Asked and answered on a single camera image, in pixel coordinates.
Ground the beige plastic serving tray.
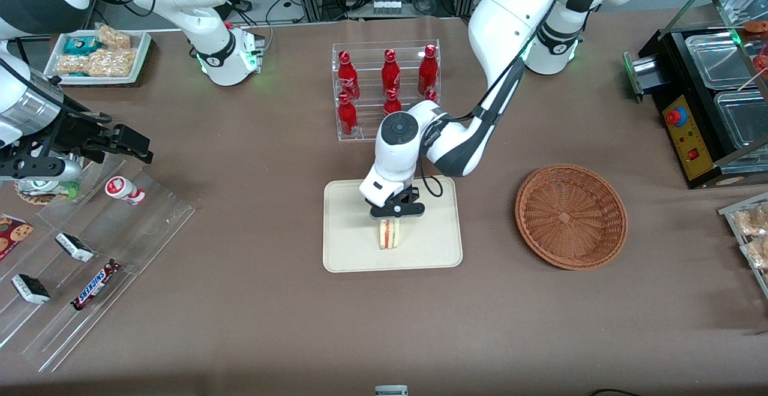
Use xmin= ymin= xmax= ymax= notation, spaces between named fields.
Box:
xmin=323 ymin=175 xmax=463 ymax=274

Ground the grey wire snack rack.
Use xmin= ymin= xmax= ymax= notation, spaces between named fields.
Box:
xmin=718 ymin=192 xmax=768 ymax=299

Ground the black white snack bar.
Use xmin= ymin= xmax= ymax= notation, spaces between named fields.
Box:
xmin=11 ymin=273 xmax=52 ymax=305
xmin=55 ymin=232 xmax=95 ymax=263

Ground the white snack tray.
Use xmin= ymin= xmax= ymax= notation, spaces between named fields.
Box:
xmin=44 ymin=29 xmax=152 ymax=86

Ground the clear acrylic bottle rack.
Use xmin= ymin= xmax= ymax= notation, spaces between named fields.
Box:
xmin=331 ymin=40 xmax=442 ymax=142

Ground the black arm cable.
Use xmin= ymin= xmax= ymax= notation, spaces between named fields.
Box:
xmin=419 ymin=155 xmax=446 ymax=200

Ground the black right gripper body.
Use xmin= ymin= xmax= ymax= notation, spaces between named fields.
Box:
xmin=24 ymin=105 xmax=116 ymax=159

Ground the triangle sandwich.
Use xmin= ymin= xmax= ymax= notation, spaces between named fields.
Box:
xmin=378 ymin=218 xmax=404 ymax=251

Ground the brown woven wicker basket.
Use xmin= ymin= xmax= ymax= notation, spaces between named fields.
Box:
xmin=515 ymin=164 xmax=628 ymax=271

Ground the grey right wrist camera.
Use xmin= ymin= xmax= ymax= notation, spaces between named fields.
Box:
xmin=0 ymin=157 xmax=83 ymax=197

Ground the green packaged snack cup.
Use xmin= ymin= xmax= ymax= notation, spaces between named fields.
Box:
xmin=14 ymin=180 xmax=80 ymax=206

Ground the clear acrylic stepped display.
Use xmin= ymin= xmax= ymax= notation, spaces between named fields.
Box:
xmin=0 ymin=155 xmax=197 ymax=374

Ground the red cookie box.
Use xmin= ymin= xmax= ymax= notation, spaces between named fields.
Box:
xmin=0 ymin=214 xmax=35 ymax=261

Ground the steel food warmer pan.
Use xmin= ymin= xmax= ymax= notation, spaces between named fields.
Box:
xmin=685 ymin=32 xmax=752 ymax=89
xmin=716 ymin=90 xmax=768 ymax=152

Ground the black food warmer yellow panel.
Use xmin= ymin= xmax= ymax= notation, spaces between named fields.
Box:
xmin=623 ymin=0 xmax=768 ymax=190

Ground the bagged rice cracker snack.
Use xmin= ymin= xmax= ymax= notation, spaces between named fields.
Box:
xmin=740 ymin=237 xmax=768 ymax=269
xmin=733 ymin=204 xmax=768 ymax=236

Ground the Snickers chocolate bar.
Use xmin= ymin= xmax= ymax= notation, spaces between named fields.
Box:
xmin=70 ymin=259 xmax=123 ymax=311

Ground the small white red yogurt bottle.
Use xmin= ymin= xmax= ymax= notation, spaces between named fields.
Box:
xmin=105 ymin=176 xmax=146 ymax=206

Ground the bagged puffed rice snack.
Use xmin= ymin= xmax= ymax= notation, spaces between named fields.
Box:
xmin=56 ymin=48 xmax=137 ymax=78
xmin=95 ymin=24 xmax=132 ymax=50

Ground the teal snack packet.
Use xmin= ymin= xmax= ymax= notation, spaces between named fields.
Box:
xmin=62 ymin=36 xmax=101 ymax=56

